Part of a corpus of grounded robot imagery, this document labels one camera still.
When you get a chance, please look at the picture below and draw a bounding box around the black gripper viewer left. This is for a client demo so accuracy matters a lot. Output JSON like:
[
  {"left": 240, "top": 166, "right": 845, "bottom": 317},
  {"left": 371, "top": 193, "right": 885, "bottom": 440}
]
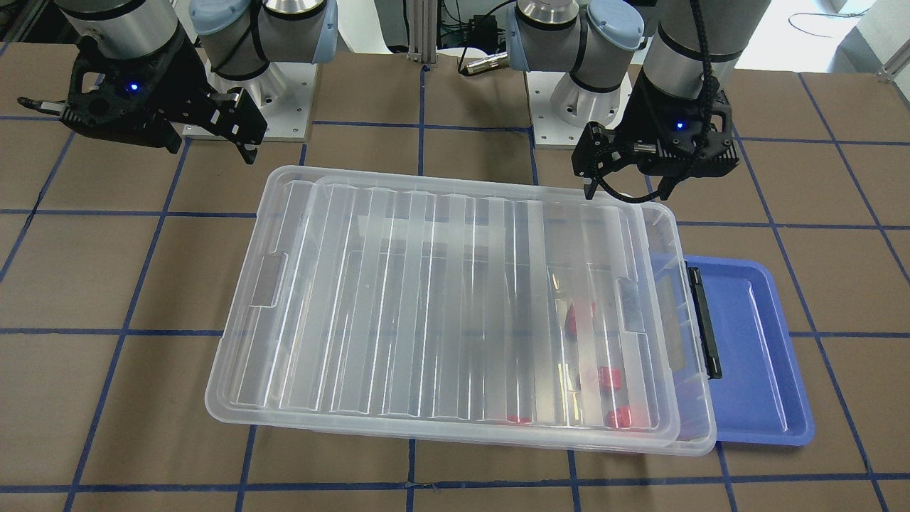
[{"left": 17, "top": 32, "right": 268, "bottom": 165}]

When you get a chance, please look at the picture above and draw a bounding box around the black gripper viewer right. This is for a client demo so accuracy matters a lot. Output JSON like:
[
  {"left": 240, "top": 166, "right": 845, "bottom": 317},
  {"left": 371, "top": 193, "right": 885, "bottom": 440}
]
[{"left": 573, "top": 72, "right": 740, "bottom": 198}]

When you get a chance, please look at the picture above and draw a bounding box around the black box latch handle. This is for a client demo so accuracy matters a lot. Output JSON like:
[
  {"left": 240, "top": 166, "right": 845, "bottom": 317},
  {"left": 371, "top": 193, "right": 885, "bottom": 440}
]
[{"left": 686, "top": 265, "right": 724, "bottom": 380}]

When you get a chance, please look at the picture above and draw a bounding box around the clear plastic box lid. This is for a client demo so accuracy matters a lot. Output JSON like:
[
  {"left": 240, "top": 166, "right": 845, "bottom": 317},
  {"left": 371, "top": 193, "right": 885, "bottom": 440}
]
[{"left": 205, "top": 166, "right": 683, "bottom": 453}]

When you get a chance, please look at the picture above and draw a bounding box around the metal base plate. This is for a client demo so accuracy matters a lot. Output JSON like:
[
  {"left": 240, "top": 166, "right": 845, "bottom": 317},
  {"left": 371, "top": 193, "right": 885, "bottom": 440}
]
[
  {"left": 525, "top": 72, "right": 633, "bottom": 149},
  {"left": 204, "top": 58, "right": 319, "bottom": 142}
]

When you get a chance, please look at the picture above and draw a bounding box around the red block front corner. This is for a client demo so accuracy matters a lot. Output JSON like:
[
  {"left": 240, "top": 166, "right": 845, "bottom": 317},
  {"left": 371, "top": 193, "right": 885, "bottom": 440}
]
[{"left": 604, "top": 405, "right": 635, "bottom": 429}]

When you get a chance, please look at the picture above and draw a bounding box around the red block picked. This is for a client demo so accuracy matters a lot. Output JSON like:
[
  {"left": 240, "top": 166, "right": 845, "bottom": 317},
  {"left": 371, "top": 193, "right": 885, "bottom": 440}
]
[{"left": 564, "top": 302, "right": 596, "bottom": 335}]

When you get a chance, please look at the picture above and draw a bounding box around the red block middle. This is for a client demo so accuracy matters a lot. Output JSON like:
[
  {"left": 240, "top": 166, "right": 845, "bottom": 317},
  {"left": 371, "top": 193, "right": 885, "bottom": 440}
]
[{"left": 597, "top": 366, "right": 624, "bottom": 393}]

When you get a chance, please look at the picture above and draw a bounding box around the blue plastic tray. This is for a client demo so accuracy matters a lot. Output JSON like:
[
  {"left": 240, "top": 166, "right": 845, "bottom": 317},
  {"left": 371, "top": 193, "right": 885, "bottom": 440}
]
[{"left": 651, "top": 252, "right": 815, "bottom": 457}]

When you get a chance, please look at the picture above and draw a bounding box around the clear plastic storage box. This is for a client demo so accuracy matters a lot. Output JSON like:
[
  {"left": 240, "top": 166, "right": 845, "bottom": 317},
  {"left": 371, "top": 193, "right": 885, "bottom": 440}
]
[{"left": 299, "top": 178, "right": 717, "bottom": 457}]

